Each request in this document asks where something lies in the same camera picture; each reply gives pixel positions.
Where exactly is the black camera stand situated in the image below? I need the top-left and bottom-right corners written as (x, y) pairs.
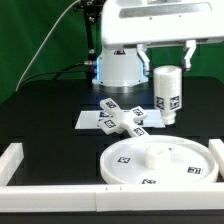
top-left (73, 0), bottom-right (106, 87)

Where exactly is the white marker sheet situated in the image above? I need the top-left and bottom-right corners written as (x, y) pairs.
top-left (75, 109), bottom-right (165, 129)

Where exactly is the white round table top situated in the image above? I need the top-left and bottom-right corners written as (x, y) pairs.
top-left (100, 135), bottom-right (219, 184)

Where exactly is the white left fence bar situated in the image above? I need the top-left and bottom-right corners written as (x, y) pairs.
top-left (0, 143), bottom-right (24, 187)

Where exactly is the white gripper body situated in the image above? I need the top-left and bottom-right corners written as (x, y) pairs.
top-left (101, 0), bottom-right (224, 49)

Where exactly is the white fence bar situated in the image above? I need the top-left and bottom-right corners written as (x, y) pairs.
top-left (0, 183), bottom-right (224, 213)
top-left (209, 139), bottom-right (224, 179)
top-left (0, 143), bottom-right (24, 187)

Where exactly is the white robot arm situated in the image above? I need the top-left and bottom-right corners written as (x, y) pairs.
top-left (92, 0), bottom-right (224, 92)

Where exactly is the white right fence bar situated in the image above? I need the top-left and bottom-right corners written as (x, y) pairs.
top-left (209, 139), bottom-right (224, 179)

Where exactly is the black cable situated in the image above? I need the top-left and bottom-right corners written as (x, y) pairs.
top-left (16, 61), bottom-right (98, 93)

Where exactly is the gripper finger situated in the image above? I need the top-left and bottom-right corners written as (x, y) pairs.
top-left (137, 44), bottom-right (150, 75)
top-left (181, 40), bottom-right (197, 71)

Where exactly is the white front fence bar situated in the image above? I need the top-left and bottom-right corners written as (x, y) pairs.
top-left (0, 183), bottom-right (224, 213)

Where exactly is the white cable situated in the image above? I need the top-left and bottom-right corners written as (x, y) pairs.
top-left (15, 0), bottom-right (83, 92)

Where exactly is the white cross-shaped table base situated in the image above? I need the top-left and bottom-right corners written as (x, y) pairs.
top-left (98, 98), bottom-right (148, 137)

